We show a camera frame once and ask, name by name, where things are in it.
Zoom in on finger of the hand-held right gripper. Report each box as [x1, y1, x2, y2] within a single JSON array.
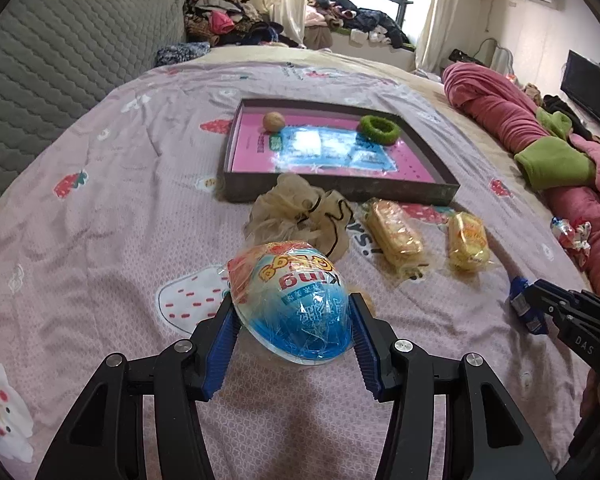
[[524, 279, 588, 328]]

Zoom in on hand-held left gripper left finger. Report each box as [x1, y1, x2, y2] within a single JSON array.
[[35, 292, 243, 480]]

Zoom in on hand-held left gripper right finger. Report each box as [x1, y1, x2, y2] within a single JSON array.
[[349, 292, 563, 480]]

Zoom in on small dark blue packet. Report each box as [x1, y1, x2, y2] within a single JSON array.
[[509, 276, 548, 336]]

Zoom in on blue plastic toy egg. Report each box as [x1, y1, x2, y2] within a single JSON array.
[[227, 240, 356, 365]]

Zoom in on yellow snack packet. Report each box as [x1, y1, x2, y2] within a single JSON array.
[[362, 198, 426, 281], [445, 211, 493, 273]]

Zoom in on beige organza drawstring bag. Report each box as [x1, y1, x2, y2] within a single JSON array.
[[244, 174, 355, 261]]

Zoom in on grey shallow cardboard box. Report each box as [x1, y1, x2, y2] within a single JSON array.
[[216, 98, 461, 206]]

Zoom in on colourful crumpled candy wrappers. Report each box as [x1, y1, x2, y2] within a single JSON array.
[[551, 216, 592, 256]]

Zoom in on green fleece cloth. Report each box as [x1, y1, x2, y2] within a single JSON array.
[[514, 109, 600, 191]]

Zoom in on pink printed bed sheet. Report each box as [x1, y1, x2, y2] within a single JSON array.
[[0, 45, 600, 480]]

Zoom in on dark clothes beside television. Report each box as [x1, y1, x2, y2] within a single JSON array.
[[522, 82, 600, 143]]

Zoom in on pink fleece blanket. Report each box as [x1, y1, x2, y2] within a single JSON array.
[[441, 62, 600, 301]]

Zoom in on black flat television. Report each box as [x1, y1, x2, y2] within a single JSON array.
[[560, 50, 600, 138]]

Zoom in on white chair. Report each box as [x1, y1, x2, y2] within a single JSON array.
[[490, 39, 516, 76]]

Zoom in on black bag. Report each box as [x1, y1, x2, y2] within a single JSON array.
[[447, 49, 486, 67]]

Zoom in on dark blue floral pillow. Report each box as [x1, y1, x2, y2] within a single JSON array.
[[155, 42, 212, 67]]

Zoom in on cream curtain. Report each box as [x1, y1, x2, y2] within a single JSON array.
[[415, 0, 486, 73], [260, 0, 311, 48]]

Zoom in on grey quilted headboard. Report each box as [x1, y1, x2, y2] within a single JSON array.
[[0, 0, 188, 226]]

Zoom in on clothes heap on windowsill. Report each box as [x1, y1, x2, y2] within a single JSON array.
[[305, 0, 416, 51]]

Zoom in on pile of mixed clothes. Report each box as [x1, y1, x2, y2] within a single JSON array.
[[182, 0, 301, 51]]

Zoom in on green fuzzy hair ring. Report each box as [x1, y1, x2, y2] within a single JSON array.
[[356, 115, 400, 147]]

